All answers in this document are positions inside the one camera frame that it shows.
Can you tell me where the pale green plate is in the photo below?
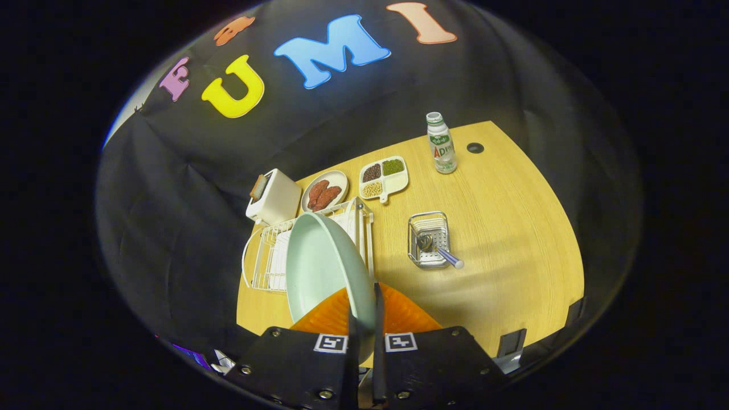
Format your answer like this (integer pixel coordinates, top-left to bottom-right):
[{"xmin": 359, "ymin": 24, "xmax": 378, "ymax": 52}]
[{"xmin": 285, "ymin": 212, "xmax": 378, "ymax": 365}]

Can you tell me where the white divided dish with beans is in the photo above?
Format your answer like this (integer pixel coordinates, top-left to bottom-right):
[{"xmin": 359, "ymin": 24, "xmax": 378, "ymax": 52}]
[{"xmin": 359, "ymin": 155, "xmax": 409, "ymax": 204}]

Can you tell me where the red meat slice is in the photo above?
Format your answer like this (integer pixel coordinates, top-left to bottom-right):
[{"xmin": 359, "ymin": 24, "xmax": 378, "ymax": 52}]
[
  {"xmin": 308, "ymin": 179, "xmax": 331, "ymax": 208},
  {"xmin": 312, "ymin": 185, "xmax": 342, "ymax": 211}
]

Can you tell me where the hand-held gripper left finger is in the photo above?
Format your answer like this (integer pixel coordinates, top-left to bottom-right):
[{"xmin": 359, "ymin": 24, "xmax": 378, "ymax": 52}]
[{"xmin": 239, "ymin": 288, "xmax": 361, "ymax": 410}]

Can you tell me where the white drink bottle green label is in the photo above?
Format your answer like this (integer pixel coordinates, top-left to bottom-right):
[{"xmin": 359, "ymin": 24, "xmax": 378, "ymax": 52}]
[{"xmin": 426, "ymin": 112, "xmax": 458, "ymax": 174}]

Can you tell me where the white toaster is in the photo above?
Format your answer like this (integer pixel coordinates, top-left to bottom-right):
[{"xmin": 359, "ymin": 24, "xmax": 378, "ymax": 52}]
[{"xmin": 245, "ymin": 168, "xmax": 302, "ymax": 227}]

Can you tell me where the white wire dish rack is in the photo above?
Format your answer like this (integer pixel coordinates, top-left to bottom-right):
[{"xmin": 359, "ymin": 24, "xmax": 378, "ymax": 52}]
[{"xmin": 241, "ymin": 196, "xmax": 375, "ymax": 294}]

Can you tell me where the white oval plate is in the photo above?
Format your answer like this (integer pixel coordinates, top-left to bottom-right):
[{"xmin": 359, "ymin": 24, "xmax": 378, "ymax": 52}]
[{"xmin": 301, "ymin": 170, "xmax": 349, "ymax": 213}]

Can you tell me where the metal wire basket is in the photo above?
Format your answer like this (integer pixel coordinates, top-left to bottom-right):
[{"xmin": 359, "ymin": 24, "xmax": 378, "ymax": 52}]
[{"xmin": 407, "ymin": 211, "xmax": 452, "ymax": 269}]

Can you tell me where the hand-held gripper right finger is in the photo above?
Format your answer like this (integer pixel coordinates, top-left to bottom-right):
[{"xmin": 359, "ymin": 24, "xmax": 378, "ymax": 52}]
[{"xmin": 373, "ymin": 282, "xmax": 507, "ymax": 410}]

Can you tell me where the black backdrop cloth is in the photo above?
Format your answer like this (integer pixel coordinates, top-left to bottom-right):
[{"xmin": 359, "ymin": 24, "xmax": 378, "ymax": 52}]
[{"xmin": 94, "ymin": 0, "xmax": 644, "ymax": 365}]

